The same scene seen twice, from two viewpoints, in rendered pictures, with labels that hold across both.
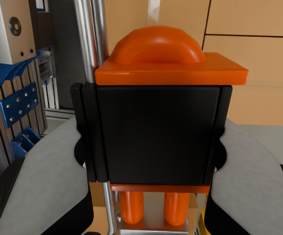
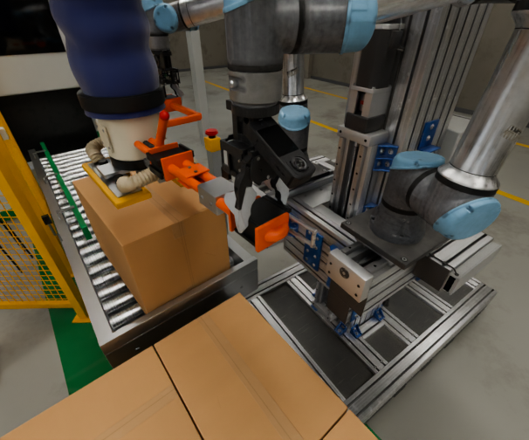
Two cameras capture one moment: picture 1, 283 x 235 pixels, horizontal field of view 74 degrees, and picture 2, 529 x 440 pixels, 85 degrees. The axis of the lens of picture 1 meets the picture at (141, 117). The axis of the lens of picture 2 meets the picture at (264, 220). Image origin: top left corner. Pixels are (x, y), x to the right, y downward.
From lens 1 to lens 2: 0.43 m
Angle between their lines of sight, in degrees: 34
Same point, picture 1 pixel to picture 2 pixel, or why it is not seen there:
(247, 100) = (91, 422)
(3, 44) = (340, 257)
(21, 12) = (348, 285)
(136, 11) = (291, 402)
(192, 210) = (127, 242)
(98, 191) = (215, 219)
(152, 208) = not seen: hidden behind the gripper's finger
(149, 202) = not seen: hidden behind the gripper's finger
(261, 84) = not seen: outside the picture
